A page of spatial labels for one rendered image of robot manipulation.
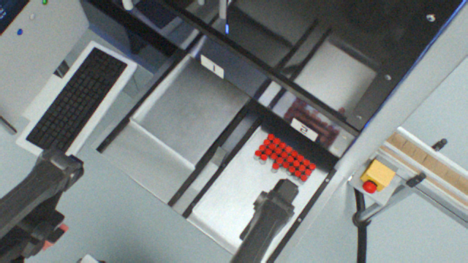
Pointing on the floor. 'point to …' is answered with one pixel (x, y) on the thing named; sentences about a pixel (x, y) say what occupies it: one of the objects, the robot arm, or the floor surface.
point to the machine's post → (410, 92)
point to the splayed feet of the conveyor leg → (360, 227)
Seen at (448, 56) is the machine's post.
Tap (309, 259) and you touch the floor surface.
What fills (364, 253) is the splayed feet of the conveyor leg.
